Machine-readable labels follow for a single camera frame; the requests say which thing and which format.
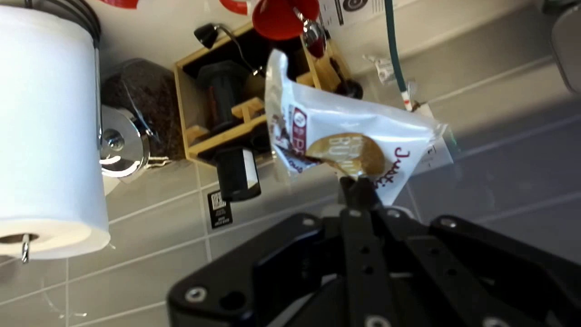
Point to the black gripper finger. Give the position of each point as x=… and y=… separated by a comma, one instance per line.
x=369, y=294

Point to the white snack packet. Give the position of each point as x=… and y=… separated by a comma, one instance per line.
x=358, y=138

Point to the wooden condiment organizer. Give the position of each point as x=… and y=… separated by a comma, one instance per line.
x=220, y=85

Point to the glass coffee bean jar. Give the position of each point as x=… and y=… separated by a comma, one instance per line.
x=148, y=87

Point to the white paper towel roll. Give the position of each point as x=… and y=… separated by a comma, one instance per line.
x=52, y=189

